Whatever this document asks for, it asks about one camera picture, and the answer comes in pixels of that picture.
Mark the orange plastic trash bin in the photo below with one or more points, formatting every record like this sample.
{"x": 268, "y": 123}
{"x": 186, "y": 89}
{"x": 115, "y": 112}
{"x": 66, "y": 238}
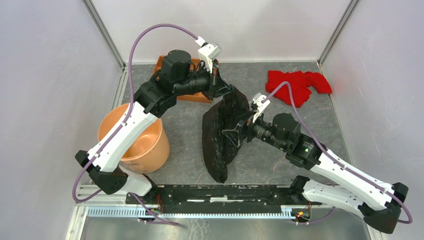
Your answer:
{"x": 150, "y": 150}

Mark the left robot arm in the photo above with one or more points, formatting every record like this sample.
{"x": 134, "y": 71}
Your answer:
{"x": 178, "y": 76}

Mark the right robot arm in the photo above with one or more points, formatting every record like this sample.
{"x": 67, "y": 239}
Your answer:
{"x": 377, "y": 202}

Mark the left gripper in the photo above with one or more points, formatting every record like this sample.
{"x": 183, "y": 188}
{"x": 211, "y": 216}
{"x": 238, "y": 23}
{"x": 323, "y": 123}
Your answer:
{"x": 218, "y": 86}

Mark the black plastic trash bag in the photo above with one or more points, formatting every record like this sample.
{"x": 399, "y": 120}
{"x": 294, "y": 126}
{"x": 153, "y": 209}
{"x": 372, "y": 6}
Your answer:
{"x": 217, "y": 149}

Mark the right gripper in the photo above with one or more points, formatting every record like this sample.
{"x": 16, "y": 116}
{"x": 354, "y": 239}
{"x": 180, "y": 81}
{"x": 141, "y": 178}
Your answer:
{"x": 245, "y": 124}

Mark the aluminium frame post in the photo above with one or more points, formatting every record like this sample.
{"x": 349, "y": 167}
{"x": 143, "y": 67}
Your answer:
{"x": 101, "y": 27}
{"x": 337, "y": 31}

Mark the red cloth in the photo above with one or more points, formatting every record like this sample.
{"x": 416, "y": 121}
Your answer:
{"x": 300, "y": 83}

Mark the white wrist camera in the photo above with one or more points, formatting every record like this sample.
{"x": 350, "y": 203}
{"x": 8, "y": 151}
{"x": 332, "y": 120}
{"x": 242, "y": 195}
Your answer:
{"x": 259, "y": 103}
{"x": 208, "y": 52}

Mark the right aluminium frame post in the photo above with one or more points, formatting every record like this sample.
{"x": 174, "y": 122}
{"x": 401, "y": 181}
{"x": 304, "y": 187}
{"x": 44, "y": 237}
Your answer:
{"x": 337, "y": 31}

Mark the left aluminium frame post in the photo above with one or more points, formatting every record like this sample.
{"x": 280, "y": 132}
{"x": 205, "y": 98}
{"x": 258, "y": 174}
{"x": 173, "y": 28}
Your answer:
{"x": 101, "y": 27}

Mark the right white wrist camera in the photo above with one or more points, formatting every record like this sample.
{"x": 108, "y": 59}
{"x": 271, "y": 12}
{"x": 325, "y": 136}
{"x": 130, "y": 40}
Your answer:
{"x": 259, "y": 103}

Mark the orange compartment tray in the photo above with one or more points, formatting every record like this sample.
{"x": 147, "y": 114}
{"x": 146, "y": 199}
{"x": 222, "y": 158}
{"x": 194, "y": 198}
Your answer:
{"x": 184, "y": 91}

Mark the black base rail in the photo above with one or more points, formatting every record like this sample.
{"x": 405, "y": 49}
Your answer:
{"x": 223, "y": 199}

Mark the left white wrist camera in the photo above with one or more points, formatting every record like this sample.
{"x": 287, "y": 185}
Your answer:
{"x": 208, "y": 52}

